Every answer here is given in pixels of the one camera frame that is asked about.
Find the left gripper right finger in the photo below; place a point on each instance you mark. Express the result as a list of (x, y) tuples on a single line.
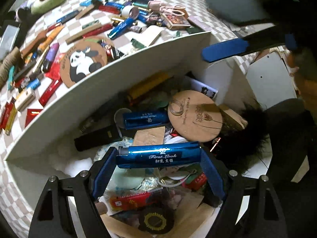
[(216, 173)]

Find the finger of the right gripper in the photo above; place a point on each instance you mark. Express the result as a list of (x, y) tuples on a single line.
[(223, 50)]

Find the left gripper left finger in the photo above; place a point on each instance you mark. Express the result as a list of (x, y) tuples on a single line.
[(102, 171)]

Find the red flat box in drawer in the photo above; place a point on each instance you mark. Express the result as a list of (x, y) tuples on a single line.
[(134, 201)]

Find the playing card box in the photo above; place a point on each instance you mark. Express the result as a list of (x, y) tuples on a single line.
[(175, 22)]

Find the engraved round wooden coaster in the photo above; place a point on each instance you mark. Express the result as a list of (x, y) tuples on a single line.
[(195, 116)]

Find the pink scissors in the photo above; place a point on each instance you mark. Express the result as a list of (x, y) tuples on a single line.
[(176, 10)]

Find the white drawer box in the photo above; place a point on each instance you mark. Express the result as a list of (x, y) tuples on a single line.
[(24, 169)]

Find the blue lighter in drawer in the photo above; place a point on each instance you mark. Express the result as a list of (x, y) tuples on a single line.
[(146, 119)]

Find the black gold round tin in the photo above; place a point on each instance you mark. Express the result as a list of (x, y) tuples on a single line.
[(156, 219)]

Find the beige wooden block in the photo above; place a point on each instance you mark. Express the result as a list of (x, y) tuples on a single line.
[(150, 35)]

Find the red cigarette box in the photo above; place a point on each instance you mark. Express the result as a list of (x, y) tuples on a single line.
[(31, 114)]

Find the small red lighter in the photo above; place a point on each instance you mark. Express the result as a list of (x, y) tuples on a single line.
[(43, 100)]

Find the white and gold lighter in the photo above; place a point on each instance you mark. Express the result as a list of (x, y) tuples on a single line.
[(27, 96)]

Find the clear tape roll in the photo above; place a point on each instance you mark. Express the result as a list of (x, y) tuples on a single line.
[(130, 11)]

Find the red snack packet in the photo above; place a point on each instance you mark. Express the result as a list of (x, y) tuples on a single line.
[(54, 72)]

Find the red phone number lighter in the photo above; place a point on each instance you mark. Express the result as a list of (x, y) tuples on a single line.
[(3, 114)]

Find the panda wooden coaster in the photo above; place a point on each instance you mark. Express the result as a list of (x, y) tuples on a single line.
[(83, 59)]

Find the purple lighter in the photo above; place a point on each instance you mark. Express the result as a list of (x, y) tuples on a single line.
[(48, 61)]

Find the brown leather sheath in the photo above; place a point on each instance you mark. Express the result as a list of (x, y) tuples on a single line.
[(41, 37)]

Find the cardboard tube with rope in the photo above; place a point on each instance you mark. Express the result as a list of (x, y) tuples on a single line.
[(12, 59)]

